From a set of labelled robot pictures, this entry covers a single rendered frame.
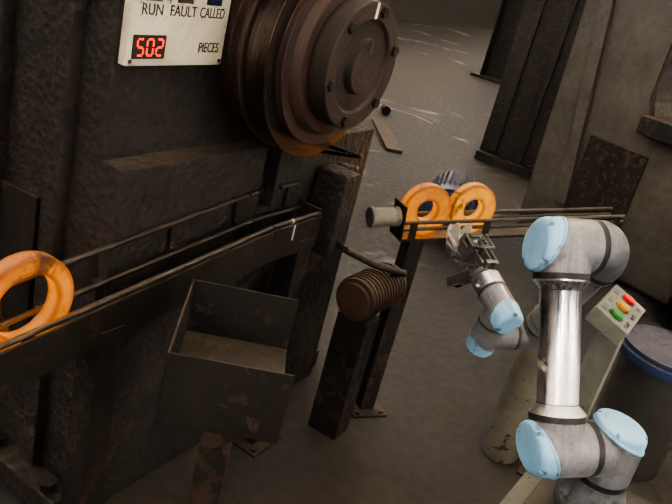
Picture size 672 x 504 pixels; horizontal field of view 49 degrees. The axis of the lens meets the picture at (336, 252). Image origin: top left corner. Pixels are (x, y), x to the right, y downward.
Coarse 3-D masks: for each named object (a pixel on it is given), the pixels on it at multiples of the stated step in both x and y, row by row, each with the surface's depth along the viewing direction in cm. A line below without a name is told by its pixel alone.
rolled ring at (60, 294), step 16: (16, 256) 120; (32, 256) 121; (48, 256) 124; (0, 272) 117; (16, 272) 119; (32, 272) 121; (48, 272) 124; (64, 272) 127; (0, 288) 117; (48, 288) 129; (64, 288) 128; (48, 304) 130; (64, 304) 130; (32, 320) 129; (48, 320) 129; (0, 336) 121
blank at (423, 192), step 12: (408, 192) 211; (420, 192) 210; (432, 192) 211; (444, 192) 213; (408, 204) 210; (420, 204) 212; (444, 204) 215; (408, 216) 212; (432, 216) 216; (444, 216) 217
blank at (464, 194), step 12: (456, 192) 217; (468, 192) 216; (480, 192) 217; (492, 192) 219; (456, 204) 216; (480, 204) 221; (492, 204) 221; (456, 216) 218; (468, 216) 223; (480, 216) 222; (492, 216) 223
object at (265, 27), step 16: (272, 0) 146; (288, 0) 144; (256, 16) 147; (272, 16) 146; (288, 16) 146; (256, 32) 147; (272, 32) 144; (256, 48) 148; (272, 48) 146; (256, 64) 149; (272, 64) 148; (256, 80) 150; (272, 80) 150; (256, 96) 153; (272, 96) 153; (256, 112) 156; (272, 112) 155; (256, 128) 163; (272, 128) 157; (288, 144) 165; (304, 144) 170; (320, 144) 176
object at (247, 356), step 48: (192, 288) 138; (240, 288) 141; (192, 336) 143; (240, 336) 145; (288, 336) 145; (192, 384) 119; (240, 384) 119; (288, 384) 119; (240, 432) 123; (192, 480) 142
